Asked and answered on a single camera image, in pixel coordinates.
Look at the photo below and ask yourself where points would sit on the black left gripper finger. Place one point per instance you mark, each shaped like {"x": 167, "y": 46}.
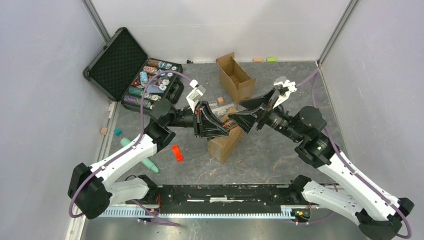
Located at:
{"x": 206, "y": 117}
{"x": 212, "y": 129}

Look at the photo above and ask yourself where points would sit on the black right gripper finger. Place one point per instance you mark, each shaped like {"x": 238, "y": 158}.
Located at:
{"x": 246, "y": 119}
{"x": 256, "y": 102}

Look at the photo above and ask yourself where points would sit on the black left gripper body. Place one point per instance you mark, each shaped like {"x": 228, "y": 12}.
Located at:
{"x": 197, "y": 119}

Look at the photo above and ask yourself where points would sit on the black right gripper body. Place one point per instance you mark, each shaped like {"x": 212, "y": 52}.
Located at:
{"x": 264, "y": 113}

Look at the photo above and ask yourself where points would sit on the brown cardboard box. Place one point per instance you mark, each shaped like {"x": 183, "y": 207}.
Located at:
{"x": 221, "y": 147}

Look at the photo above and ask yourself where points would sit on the red black utility knife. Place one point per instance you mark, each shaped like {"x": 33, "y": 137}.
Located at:
{"x": 229, "y": 124}

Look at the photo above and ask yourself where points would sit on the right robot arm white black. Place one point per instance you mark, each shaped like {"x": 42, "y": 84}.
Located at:
{"x": 378, "y": 214}

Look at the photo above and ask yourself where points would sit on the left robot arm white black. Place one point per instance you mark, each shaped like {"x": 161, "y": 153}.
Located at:
{"x": 92, "y": 189}

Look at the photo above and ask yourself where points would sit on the open empty cardboard box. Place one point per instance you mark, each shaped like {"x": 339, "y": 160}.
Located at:
{"x": 235, "y": 80}

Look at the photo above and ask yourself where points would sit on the clear plastic bag with part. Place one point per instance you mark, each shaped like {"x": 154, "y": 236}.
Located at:
{"x": 222, "y": 110}

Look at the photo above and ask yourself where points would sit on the orange curved plastic piece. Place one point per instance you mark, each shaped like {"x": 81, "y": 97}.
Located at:
{"x": 177, "y": 153}

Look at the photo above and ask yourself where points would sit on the mint green marker pen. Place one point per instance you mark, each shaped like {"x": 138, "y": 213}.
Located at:
{"x": 146, "y": 161}

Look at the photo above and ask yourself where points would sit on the teal small block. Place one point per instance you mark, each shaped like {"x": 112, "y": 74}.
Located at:
{"x": 117, "y": 132}

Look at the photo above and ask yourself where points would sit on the black poker chip case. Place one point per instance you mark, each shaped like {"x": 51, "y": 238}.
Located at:
{"x": 121, "y": 70}

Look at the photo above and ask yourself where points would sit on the wooden cube at left edge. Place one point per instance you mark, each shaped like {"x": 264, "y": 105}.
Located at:
{"x": 104, "y": 131}

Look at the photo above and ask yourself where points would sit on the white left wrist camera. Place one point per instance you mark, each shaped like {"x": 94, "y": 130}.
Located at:
{"x": 195, "y": 94}

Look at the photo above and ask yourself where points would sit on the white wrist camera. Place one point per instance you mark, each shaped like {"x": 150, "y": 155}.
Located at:
{"x": 195, "y": 94}
{"x": 284, "y": 87}

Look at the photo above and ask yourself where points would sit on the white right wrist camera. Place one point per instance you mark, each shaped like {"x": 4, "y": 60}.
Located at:
{"x": 284, "y": 87}

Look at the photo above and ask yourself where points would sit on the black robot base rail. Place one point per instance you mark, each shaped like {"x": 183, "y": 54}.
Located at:
{"x": 221, "y": 198}

